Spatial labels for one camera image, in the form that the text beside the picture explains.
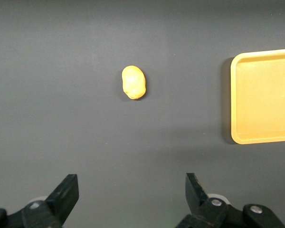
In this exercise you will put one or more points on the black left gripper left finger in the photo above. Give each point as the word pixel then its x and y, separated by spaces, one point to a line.
pixel 61 197

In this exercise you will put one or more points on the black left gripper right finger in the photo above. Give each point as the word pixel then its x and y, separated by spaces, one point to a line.
pixel 197 199

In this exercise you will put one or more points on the yellow potato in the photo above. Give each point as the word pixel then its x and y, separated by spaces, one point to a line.
pixel 133 82

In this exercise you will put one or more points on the yellow plastic tray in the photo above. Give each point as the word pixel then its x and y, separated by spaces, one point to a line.
pixel 266 97

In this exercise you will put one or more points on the dark grey table mat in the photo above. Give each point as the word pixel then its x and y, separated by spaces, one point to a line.
pixel 61 71

